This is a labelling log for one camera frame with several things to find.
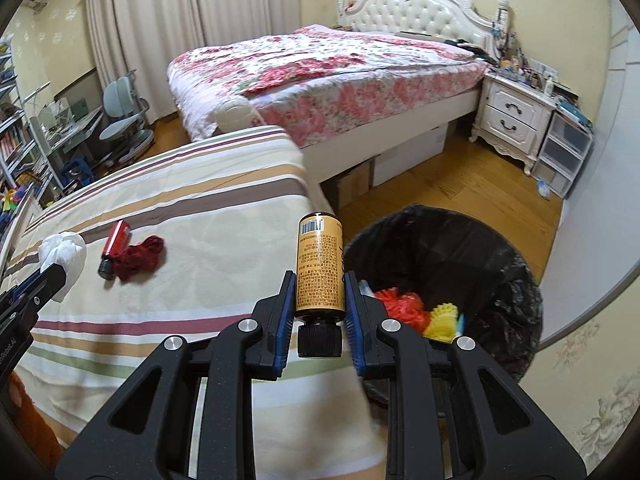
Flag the pile of colourful toys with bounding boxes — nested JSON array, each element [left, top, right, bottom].
[[0, 182, 33, 221]]

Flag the white box under bed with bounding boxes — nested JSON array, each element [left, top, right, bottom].
[[372, 125, 448, 187]]

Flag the dark red cloth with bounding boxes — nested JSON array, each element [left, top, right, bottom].
[[114, 234, 167, 281]]

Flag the plastic drawer unit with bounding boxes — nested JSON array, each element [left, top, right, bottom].
[[531, 110, 595, 200]]

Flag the cream curtains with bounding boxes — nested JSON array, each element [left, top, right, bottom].
[[85, 0, 301, 126]]

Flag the grey door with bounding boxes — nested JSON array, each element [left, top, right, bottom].
[[537, 5, 640, 356]]

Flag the blue storage basket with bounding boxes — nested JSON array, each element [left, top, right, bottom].
[[62, 159, 96, 193]]

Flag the cardboard box under bed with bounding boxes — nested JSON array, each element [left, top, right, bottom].
[[334, 157, 376, 211]]

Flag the white tissue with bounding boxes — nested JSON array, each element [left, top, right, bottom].
[[38, 231, 87, 303]]

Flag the yellow bottle with black cap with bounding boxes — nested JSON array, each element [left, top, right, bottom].
[[295, 213, 346, 358]]

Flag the floral quilt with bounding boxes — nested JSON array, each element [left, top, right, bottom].
[[166, 24, 488, 143]]

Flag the orange foam net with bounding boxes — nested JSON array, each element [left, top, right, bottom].
[[372, 287, 431, 333]]

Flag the orange plush cloth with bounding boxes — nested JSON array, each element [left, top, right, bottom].
[[7, 372, 63, 466]]

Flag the white bookshelf with books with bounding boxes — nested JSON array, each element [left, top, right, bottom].
[[0, 35, 56, 211]]

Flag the grey desk chair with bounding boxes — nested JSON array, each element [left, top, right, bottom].
[[97, 71, 156, 163]]

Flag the grey study desk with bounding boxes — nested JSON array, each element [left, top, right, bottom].
[[27, 105, 106, 201]]

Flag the clutter on nightstand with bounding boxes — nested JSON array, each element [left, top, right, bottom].
[[492, 20, 581, 96]]

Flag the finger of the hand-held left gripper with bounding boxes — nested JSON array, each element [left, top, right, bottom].
[[0, 262, 68, 297], [0, 282, 67, 328]]

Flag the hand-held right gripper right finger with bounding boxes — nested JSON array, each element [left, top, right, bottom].
[[344, 271, 587, 480]]

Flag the yellow foam net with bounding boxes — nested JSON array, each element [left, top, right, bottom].
[[422, 302, 461, 343]]

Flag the bed with floral bedding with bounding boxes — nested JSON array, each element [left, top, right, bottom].
[[172, 0, 511, 183]]

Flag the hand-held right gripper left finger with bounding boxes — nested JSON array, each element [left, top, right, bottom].
[[55, 270, 297, 480]]

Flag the white nightstand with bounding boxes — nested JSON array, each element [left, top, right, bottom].
[[469, 71, 558, 177]]

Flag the red bottle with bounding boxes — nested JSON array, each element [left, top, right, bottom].
[[98, 220, 132, 281]]

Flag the cream round bolster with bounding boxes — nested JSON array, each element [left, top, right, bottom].
[[212, 97, 257, 134]]

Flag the bin with black bag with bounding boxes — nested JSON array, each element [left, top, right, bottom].
[[344, 204, 543, 406]]

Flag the white curved bed rail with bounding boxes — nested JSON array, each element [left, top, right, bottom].
[[0, 195, 43, 281]]

